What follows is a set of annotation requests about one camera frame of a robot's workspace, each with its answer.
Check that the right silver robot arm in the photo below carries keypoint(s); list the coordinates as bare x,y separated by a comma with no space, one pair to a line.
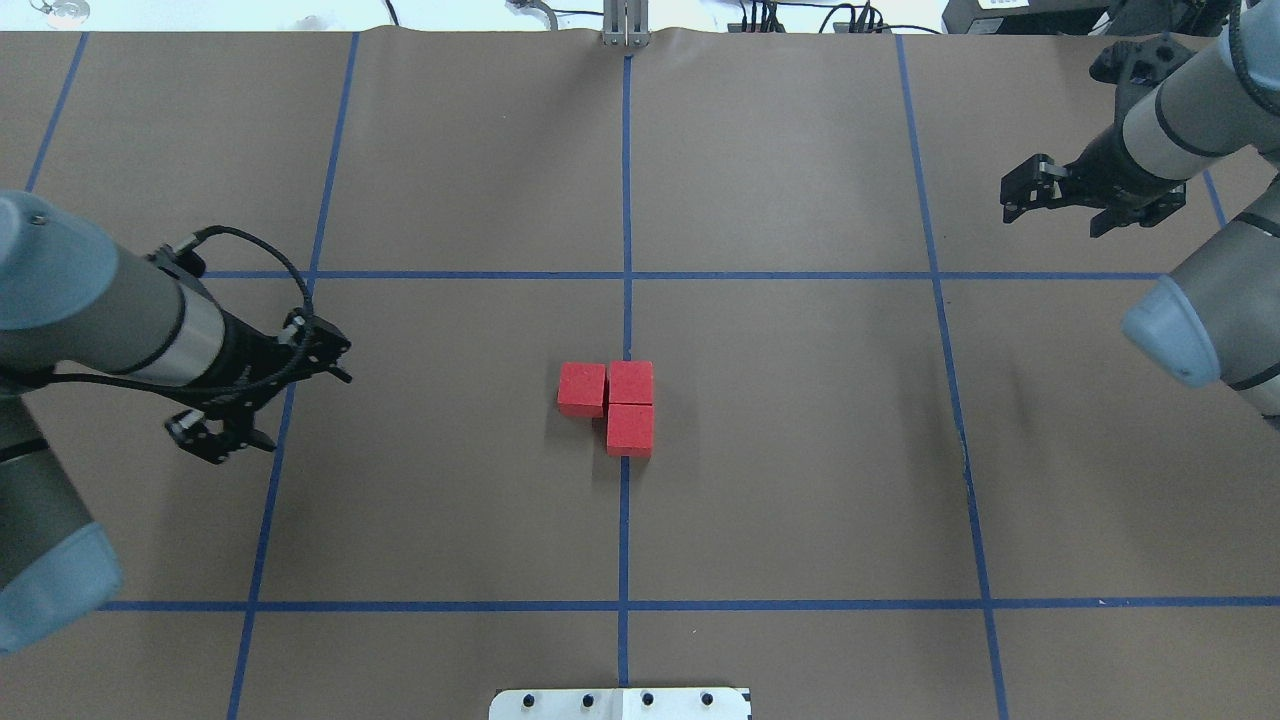
1214,319

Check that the red block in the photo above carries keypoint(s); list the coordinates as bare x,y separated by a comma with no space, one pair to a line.
581,390
629,430
631,382

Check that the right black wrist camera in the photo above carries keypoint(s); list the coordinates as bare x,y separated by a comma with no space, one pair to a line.
1137,67

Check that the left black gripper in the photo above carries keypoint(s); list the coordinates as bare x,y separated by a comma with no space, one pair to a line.
243,366

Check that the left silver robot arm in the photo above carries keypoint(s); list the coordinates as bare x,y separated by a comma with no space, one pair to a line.
86,319

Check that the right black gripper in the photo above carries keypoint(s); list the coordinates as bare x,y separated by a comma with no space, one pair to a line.
1108,166

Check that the white central pedestal column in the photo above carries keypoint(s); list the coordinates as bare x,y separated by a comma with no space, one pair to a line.
696,702

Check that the black box with label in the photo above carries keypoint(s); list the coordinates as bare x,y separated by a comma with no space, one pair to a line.
1022,17

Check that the aluminium frame post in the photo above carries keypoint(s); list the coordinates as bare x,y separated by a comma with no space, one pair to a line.
625,23

